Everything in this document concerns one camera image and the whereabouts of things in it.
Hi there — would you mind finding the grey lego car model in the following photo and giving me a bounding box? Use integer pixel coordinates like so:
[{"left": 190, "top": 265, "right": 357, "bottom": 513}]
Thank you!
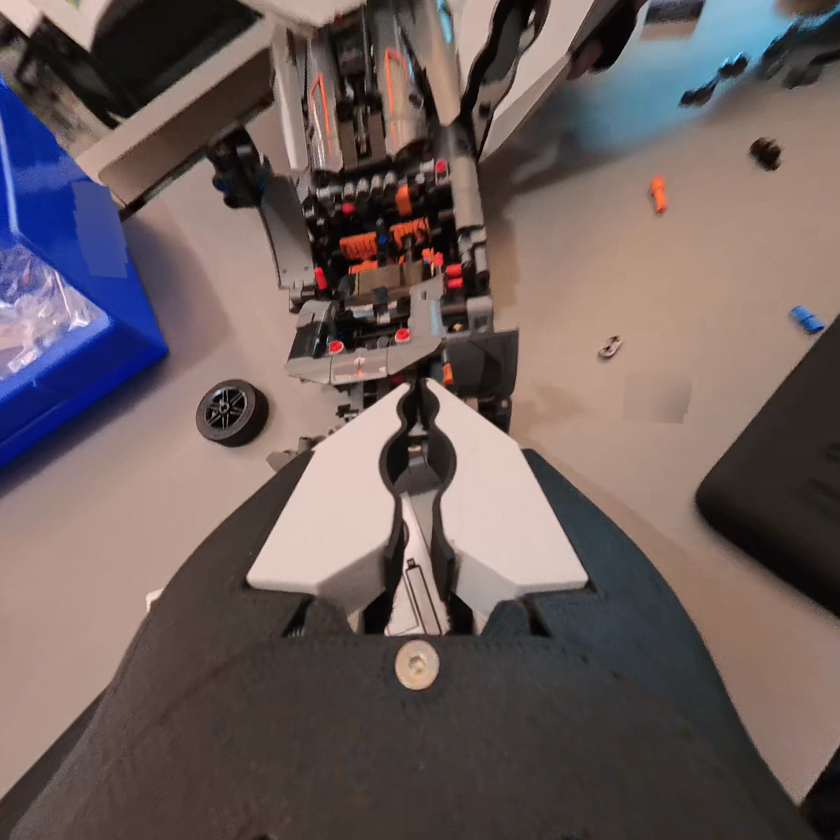
[{"left": 203, "top": 0, "right": 521, "bottom": 470}]

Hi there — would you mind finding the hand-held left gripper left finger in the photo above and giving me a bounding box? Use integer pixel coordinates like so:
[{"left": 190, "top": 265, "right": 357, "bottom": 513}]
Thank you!
[{"left": 245, "top": 382, "right": 414, "bottom": 632}]

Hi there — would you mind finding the clear plastic parts bag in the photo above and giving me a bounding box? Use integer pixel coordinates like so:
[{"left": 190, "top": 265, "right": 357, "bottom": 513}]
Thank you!
[{"left": 0, "top": 246, "right": 109, "bottom": 380}]

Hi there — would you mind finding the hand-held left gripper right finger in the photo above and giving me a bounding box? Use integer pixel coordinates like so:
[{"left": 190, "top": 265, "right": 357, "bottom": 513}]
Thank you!
[{"left": 419, "top": 378, "right": 591, "bottom": 632}]

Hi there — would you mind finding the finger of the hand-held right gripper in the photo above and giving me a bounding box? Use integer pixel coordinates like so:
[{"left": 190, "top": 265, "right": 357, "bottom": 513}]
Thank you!
[
  {"left": 449, "top": 0, "right": 505, "bottom": 130},
  {"left": 474, "top": 0, "right": 622, "bottom": 163}
]

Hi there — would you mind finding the black lego tire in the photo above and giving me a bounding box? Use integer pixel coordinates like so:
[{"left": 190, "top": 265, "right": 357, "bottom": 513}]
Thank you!
[{"left": 195, "top": 379, "right": 270, "bottom": 448}]

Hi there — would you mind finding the dark grey lego piece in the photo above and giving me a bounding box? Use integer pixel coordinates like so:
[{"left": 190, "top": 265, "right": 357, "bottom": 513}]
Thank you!
[{"left": 761, "top": 13, "right": 840, "bottom": 89}]

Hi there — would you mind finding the blue plastic bin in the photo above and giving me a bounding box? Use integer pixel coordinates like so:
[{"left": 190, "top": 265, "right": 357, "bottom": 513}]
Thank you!
[{"left": 0, "top": 79, "right": 169, "bottom": 468}]

